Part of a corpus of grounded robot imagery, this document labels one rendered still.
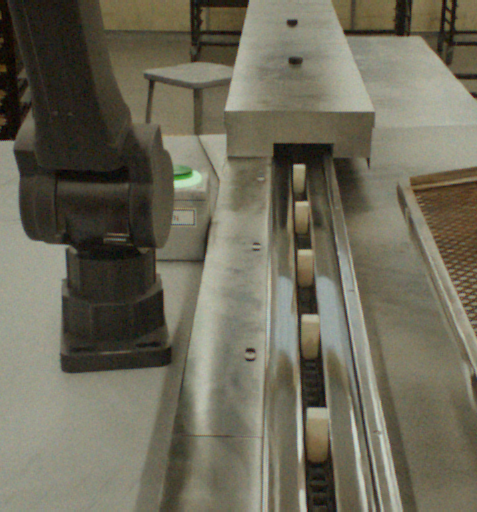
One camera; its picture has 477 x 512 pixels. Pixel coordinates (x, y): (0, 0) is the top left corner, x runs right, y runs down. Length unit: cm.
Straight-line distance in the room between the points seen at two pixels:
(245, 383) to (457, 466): 15
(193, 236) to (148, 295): 20
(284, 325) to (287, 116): 46
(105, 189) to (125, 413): 16
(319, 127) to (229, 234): 30
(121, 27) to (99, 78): 719
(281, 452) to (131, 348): 20
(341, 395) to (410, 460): 6
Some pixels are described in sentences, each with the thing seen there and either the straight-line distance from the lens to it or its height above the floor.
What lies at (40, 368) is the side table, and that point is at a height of 82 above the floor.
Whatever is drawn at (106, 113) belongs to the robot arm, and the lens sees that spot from 70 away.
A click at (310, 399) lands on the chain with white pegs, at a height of 84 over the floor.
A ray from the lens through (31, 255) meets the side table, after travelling 102.
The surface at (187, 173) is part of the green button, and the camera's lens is 98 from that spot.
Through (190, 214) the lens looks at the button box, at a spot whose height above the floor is 87.
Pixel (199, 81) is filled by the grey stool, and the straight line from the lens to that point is 380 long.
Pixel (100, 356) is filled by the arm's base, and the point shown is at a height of 83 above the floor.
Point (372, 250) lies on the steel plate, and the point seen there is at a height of 82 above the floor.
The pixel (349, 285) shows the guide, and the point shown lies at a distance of 83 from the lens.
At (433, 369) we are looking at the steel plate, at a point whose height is 82.
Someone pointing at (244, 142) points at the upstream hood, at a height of 88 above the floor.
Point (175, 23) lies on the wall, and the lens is 782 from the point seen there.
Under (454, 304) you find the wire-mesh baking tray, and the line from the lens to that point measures 73.
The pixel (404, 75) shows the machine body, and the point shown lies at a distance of 199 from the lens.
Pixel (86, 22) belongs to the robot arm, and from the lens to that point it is 66.
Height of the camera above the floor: 118
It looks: 20 degrees down
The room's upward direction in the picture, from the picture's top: straight up
